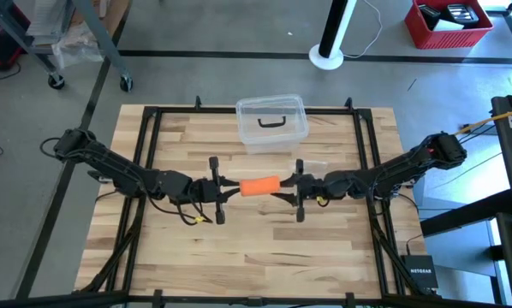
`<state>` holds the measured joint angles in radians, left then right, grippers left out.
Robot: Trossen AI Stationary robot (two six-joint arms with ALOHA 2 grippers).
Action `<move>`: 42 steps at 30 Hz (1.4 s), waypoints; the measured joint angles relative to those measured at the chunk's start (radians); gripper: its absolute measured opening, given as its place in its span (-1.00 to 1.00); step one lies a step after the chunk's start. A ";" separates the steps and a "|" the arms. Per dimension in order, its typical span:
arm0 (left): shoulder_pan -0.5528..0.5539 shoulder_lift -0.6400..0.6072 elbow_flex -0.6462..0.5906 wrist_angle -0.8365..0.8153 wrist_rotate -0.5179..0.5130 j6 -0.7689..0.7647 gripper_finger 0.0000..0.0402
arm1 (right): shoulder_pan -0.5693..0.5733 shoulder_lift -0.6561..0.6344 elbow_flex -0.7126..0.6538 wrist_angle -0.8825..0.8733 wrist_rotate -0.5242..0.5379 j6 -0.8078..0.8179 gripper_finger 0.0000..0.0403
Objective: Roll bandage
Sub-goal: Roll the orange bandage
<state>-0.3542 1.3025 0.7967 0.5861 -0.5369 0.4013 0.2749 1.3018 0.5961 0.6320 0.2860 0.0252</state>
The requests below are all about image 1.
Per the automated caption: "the orange elastic bandage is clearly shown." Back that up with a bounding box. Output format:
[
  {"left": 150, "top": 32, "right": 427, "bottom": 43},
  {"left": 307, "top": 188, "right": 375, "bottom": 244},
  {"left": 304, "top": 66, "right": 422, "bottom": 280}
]
[{"left": 238, "top": 175, "right": 282, "bottom": 198}]

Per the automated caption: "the grey metal cart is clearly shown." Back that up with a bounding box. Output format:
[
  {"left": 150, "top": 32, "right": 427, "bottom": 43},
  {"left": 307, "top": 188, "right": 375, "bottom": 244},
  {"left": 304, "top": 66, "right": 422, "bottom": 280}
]
[{"left": 0, "top": 0, "right": 134, "bottom": 93}]

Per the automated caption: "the left wrist cable yellow tag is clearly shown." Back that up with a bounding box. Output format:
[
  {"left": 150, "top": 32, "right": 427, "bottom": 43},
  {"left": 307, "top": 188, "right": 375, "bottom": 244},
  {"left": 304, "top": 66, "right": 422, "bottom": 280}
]
[{"left": 146, "top": 194, "right": 217, "bottom": 227}]

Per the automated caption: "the clear plastic zip bag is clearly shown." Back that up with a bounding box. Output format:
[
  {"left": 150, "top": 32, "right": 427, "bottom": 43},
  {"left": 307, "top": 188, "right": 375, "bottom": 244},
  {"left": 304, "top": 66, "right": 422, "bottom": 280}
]
[{"left": 289, "top": 158, "right": 330, "bottom": 172}]

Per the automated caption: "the black case power cable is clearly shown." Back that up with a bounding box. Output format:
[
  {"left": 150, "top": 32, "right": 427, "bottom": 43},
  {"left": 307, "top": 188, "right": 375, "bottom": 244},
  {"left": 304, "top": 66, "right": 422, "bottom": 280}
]
[{"left": 0, "top": 62, "right": 21, "bottom": 81}]

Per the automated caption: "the plain black device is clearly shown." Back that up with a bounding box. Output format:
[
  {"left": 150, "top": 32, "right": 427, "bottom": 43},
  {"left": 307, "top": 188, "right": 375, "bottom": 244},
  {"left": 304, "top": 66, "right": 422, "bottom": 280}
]
[{"left": 417, "top": 3, "right": 442, "bottom": 31}]

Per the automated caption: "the red plastic crate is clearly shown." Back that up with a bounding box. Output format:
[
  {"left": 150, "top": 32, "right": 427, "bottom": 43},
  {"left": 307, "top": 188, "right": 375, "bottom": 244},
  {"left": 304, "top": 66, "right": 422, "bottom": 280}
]
[{"left": 404, "top": 0, "right": 495, "bottom": 50}]

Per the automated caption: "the brown cardboard sheet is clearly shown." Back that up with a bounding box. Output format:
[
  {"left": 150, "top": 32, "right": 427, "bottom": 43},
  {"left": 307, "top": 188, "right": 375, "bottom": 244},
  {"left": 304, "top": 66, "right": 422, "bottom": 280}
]
[{"left": 69, "top": 0, "right": 131, "bottom": 38}]

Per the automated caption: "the black switch cable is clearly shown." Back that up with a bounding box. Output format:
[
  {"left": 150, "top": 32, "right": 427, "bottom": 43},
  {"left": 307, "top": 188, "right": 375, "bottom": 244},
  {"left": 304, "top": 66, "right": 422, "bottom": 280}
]
[{"left": 405, "top": 233, "right": 424, "bottom": 258}]

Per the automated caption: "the crumpled clear plastic wrap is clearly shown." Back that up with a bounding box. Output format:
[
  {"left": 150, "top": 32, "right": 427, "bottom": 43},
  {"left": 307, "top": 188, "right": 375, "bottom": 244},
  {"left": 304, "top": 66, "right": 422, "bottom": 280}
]
[{"left": 52, "top": 21, "right": 104, "bottom": 69}]

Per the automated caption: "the clear plastic storage bin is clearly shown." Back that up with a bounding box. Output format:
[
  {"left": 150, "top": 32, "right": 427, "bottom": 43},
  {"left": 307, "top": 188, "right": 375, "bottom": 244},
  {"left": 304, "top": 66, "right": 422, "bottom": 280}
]
[{"left": 235, "top": 93, "right": 311, "bottom": 155}]

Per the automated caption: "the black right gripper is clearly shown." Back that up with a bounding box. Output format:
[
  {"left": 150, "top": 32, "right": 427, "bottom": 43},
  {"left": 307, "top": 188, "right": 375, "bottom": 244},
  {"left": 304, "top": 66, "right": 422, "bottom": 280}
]
[{"left": 272, "top": 158, "right": 330, "bottom": 223}]

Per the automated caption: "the white paper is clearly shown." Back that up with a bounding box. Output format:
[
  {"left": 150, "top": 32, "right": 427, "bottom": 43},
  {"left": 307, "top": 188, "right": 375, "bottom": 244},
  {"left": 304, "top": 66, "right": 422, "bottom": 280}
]
[{"left": 433, "top": 19, "right": 466, "bottom": 32}]

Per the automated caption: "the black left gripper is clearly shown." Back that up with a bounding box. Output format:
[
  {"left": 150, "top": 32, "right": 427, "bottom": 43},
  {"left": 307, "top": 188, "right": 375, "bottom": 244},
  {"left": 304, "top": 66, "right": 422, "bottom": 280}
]
[{"left": 190, "top": 156, "right": 242, "bottom": 226}]

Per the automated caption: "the black Netgear network switch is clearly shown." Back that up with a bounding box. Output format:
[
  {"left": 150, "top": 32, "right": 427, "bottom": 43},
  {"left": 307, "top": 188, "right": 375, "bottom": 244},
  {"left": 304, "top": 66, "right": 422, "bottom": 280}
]
[{"left": 400, "top": 254, "right": 439, "bottom": 290}]

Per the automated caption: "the black aluminium table frame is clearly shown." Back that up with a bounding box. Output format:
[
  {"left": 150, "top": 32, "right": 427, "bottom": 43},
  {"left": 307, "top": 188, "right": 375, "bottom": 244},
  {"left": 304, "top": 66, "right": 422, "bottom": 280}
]
[{"left": 71, "top": 96, "right": 439, "bottom": 308}]

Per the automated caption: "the white fan cable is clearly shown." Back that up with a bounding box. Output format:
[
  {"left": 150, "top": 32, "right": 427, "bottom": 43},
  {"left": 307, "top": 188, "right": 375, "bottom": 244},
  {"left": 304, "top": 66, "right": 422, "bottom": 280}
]
[{"left": 343, "top": 0, "right": 384, "bottom": 60}]

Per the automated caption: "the striped black device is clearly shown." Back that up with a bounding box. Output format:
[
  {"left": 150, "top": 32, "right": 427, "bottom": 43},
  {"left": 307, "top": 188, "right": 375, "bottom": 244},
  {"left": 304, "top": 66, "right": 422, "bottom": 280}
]
[{"left": 446, "top": 3, "right": 480, "bottom": 25}]

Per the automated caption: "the black cable bundle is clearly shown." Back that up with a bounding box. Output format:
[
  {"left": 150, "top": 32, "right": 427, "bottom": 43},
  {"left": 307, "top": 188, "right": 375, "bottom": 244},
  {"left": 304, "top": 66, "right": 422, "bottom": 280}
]
[{"left": 456, "top": 123, "right": 497, "bottom": 145}]

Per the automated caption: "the white sheet stack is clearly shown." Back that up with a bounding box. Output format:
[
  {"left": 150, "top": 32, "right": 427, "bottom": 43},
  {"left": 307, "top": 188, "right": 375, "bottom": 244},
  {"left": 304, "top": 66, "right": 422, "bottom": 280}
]
[{"left": 27, "top": 0, "right": 75, "bottom": 38}]

